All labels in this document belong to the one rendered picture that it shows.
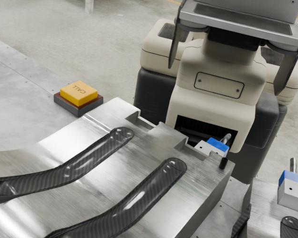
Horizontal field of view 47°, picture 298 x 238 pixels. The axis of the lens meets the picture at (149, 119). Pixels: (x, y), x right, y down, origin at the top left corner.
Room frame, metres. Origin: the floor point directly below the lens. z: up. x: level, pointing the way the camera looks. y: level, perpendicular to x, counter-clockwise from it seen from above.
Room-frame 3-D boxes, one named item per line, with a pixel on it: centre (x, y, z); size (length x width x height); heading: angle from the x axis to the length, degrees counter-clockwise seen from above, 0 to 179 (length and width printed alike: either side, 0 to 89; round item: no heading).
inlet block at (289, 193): (0.45, -0.27, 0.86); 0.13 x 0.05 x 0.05; 167
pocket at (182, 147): (0.44, -0.08, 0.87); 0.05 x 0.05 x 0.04; 59
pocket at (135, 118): (0.50, 0.01, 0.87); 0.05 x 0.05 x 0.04; 59
